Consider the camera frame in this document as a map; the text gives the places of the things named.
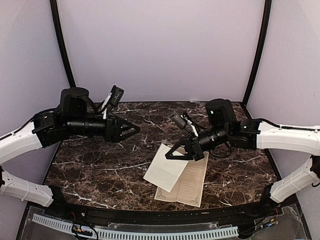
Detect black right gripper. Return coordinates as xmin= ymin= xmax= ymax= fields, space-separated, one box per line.
xmin=165 ymin=124 xmax=230 ymax=162

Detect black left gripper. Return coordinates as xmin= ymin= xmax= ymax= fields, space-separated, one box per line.
xmin=65 ymin=112 xmax=141 ymax=143

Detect beige ornate letter paper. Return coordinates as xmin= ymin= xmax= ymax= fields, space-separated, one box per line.
xmin=154 ymin=152 xmax=210 ymax=208
xmin=143 ymin=143 xmax=188 ymax=192

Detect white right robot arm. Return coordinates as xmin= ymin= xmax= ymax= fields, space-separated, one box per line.
xmin=165 ymin=98 xmax=320 ymax=217

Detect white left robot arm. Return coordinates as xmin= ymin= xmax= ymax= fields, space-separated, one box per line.
xmin=0 ymin=85 xmax=140 ymax=218

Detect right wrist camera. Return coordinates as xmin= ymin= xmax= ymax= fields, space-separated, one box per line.
xmin=170 ymin=113 xmax=192 ymax=130

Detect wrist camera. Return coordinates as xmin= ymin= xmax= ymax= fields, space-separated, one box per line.
xmin=101 ymin=85 xmax=125 ymax=108
xmin=170 ymin=113 xmax=192 ymax=130

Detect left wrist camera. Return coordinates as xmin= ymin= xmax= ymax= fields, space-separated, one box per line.
xmin=101 ymin=85 xmax=125 ymax=108

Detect black front rail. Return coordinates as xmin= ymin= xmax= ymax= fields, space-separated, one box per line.
xmin=24 ymin=202 xmax=283 ymax=227

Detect white slotted cable duct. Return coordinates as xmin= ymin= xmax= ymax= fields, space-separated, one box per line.
xmin=31 ymin=213 xmax=239 ymax=240

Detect black left frame post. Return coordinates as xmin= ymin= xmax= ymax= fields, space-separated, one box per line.
xmin=49 ymin=0 xmax=76 ymax=88

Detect black frame corner post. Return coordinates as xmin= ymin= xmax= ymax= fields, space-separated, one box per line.
xmin=241 ymin=0 xmax=272 ymax=107

